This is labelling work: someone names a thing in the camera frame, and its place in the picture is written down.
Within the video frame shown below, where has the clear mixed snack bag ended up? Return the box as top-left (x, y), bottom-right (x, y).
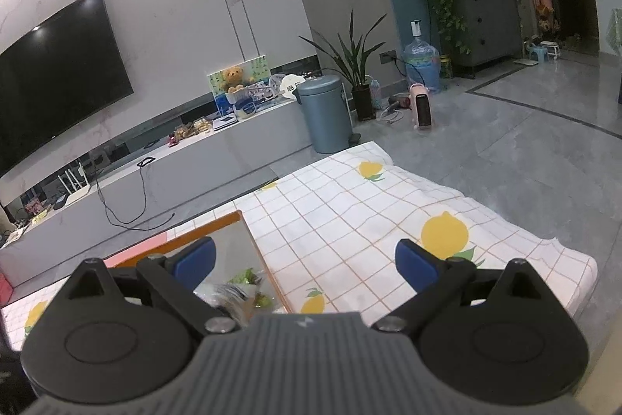
top-left (194, 282), bottom-right (255, 327)

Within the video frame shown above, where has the green label nut bag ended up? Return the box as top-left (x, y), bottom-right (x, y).
top-left (229, 268), bottom-right (273, 310)

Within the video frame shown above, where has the orange cardboard box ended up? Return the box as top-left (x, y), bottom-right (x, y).
top-left (105, 211), bottom-right (289, 317)

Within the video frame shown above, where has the grey tv console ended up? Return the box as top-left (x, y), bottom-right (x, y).
top-left (1, 101), bottom-right (311, 287)

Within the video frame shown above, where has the white wifi router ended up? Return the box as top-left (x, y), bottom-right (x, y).
top-left (57, 161), bottom-right (91, 205)

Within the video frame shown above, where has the lemon pattern tablecloth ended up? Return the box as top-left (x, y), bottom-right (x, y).
top-left (0, 140), bottom-right (599, 353)

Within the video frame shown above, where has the pink space heater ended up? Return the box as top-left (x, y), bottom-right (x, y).
top-left (409, 83), bottom-right (432, 130)

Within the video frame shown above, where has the potted long leaf plant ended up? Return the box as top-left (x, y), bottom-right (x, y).
top-left (299, 11), bottom-right (387, 121)

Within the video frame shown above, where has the blue grey trash bin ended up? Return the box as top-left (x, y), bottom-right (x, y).
top-left (295, 76), bottom-right (353, 154)

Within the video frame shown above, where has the teddy bear toy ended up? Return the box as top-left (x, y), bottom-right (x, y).
top-left (222, 67), bottom-right (245, 94)

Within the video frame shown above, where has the water jug with pump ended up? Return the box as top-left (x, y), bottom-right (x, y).
top-left (403, 20), bottom-right (441, 94)

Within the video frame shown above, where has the green calendar card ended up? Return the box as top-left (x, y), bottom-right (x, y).
top-left (207, 55), bottom-right (271, 116)

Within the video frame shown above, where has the grey drawer cabinet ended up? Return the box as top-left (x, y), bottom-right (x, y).
top-left (449, 0), bottom-right (522, 67)

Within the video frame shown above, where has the black power cable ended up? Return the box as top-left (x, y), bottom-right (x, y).
top-left (94, 156), bottom-right (177, 232)

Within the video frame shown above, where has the wall mounted black television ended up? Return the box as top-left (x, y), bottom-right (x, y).
top-left (1, 0), bottom-right (134, 174)

